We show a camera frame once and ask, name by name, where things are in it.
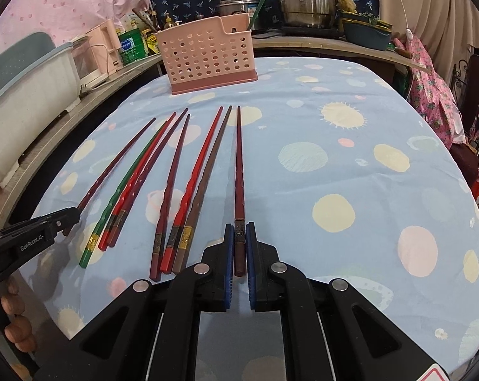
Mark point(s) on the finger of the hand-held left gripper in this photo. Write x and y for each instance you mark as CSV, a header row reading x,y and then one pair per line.
x,y
45,232

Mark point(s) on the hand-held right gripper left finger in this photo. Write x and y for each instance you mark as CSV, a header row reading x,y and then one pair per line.
x,y
227,270

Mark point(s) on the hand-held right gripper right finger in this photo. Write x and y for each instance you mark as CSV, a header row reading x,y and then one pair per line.
x,y
252,278

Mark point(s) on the green chopstick gold band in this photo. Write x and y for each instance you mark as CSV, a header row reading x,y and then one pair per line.
x,y
261,4
92,242

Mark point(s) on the brown chopstick gold band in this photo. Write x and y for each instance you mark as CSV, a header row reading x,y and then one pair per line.
x,y
200,206

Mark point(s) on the dark maroon chopstick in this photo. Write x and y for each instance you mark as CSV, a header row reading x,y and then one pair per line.
x,y
165,222
117,162

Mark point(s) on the dark red chopstick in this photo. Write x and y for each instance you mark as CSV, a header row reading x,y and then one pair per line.
x,y
238,166
155,166

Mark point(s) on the pink perforated utensil holder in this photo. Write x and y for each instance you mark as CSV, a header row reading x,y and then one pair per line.
x,y
207,53

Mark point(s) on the person's left hand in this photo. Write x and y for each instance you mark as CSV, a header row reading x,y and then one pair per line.
x,y
15,305

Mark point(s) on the blue spotted tablecloth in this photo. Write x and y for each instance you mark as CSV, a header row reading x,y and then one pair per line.
x,y
322,174

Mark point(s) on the white bin with blue lid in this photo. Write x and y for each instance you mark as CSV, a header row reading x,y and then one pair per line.
x,y
29,83

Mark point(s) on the white blender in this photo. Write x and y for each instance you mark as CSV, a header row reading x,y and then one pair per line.
x,y
85,63

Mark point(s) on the pink electric kettle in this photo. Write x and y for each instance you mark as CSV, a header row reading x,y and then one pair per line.
x,y
104,43

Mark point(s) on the green detergent bottle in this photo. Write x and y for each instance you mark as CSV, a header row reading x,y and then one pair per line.
x,y
132,45

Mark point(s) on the yellow seasoning packet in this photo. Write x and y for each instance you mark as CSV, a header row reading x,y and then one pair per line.
x,y
152,43

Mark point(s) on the pink floral curtain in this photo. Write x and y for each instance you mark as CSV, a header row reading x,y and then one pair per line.
x,y
65,4

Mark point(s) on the dark sauce bottle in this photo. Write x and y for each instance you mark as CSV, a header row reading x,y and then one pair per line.
x,y
154,20

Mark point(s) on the yellow pump bottle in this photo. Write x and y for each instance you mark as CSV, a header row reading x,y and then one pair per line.
x,y
169,22

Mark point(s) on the black induction cooktop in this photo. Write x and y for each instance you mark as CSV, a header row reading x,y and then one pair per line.
x,y
303,31

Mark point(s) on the pink pineapple print cloth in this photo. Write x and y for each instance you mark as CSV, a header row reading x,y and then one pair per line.
x,y
433,87

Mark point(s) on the stainless rice cooker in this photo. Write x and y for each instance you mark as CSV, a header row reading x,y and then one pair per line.
x,y
235,4

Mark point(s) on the blue bowl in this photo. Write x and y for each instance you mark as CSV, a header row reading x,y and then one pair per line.
x,y
366,35

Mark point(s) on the yellow sponge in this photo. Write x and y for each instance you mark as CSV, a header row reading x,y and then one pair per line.
x,y
346,4

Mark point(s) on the dark metal chair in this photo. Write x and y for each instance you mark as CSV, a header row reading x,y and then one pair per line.
x,y
475,75

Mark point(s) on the beige hanging cloth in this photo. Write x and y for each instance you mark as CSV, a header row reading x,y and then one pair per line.
x,y
422,0

